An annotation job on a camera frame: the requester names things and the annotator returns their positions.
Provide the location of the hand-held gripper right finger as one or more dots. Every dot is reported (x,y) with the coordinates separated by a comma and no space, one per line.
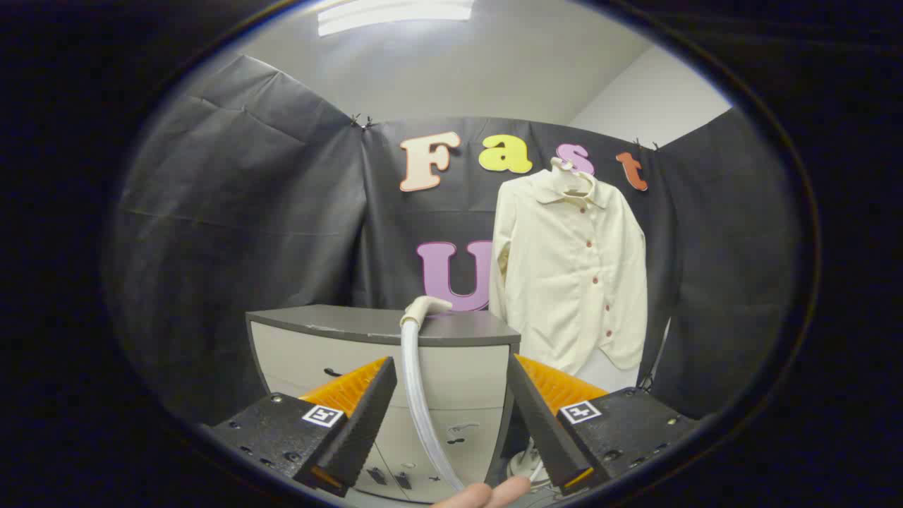
(540,423)

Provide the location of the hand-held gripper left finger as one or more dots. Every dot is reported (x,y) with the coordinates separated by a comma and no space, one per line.
(367,416)

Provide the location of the white garment steamer base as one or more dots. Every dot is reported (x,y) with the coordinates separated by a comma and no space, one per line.
(525,466)

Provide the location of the white garment steamer head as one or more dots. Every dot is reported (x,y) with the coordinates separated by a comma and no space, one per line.
(425,307)

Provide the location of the cream button-up shirt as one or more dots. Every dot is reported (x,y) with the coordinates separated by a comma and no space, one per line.
(564,282)

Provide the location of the grey-topped white drawer cabinet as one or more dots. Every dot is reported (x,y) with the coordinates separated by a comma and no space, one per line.
(317,353)

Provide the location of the white backing panel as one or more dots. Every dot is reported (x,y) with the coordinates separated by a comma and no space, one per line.
(607,377)

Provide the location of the black backdrop cloth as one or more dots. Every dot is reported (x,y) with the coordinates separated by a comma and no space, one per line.
(247,212)

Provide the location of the ceiling light panel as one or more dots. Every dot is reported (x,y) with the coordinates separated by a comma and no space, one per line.
(395,13)

